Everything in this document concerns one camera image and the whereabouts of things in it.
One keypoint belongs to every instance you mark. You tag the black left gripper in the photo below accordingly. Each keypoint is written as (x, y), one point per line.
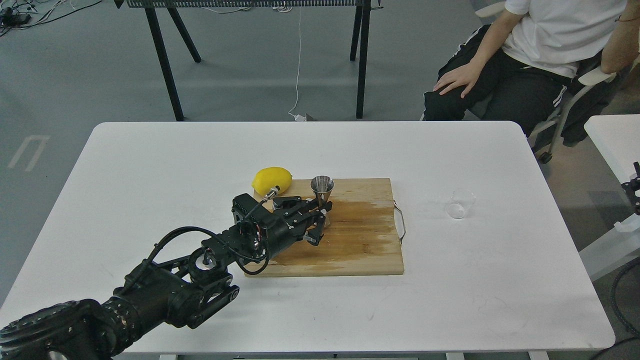
(271, 232)

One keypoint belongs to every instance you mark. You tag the steel jigger measuring cup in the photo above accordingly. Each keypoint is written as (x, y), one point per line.
(322, 186)

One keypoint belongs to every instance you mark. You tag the clear glass cup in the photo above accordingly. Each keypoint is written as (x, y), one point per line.
(460, 203)

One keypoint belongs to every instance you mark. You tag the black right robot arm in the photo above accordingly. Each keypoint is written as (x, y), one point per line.
(631, 187)

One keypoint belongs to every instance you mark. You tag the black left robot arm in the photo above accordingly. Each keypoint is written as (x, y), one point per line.
(183, 282)

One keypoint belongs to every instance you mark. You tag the person's right hand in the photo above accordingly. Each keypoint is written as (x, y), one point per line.
(465, 77)

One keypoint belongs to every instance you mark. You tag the yellow lemon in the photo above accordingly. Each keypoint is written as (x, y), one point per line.
(270, 177)

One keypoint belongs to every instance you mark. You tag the wooden cutting board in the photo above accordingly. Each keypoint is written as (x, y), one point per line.
(361, 239)

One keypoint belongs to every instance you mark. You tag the black trestle table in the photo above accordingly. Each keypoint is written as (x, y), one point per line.
(235, 41)

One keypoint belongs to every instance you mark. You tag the seated person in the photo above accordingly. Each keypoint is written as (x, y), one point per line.
(531, 53)

